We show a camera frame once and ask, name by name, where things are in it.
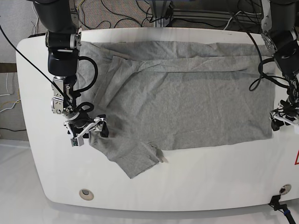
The silver table grommet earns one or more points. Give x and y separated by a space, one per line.
86 194
285 189

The black clamp with cable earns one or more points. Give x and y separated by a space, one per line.
277 206

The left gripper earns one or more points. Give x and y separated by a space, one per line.
286 114

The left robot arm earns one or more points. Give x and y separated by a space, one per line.
280 37

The red warning triangle sticker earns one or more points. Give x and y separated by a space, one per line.
297 159

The aluminium frame stand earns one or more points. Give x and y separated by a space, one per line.
162 12

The grey t-shirt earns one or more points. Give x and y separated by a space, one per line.
160 95

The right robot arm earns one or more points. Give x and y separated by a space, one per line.
63 40

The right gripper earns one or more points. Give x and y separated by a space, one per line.
80 127

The silver table grommet left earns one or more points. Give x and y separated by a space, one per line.
86 194

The silver table grommet right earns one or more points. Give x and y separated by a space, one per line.
285 189

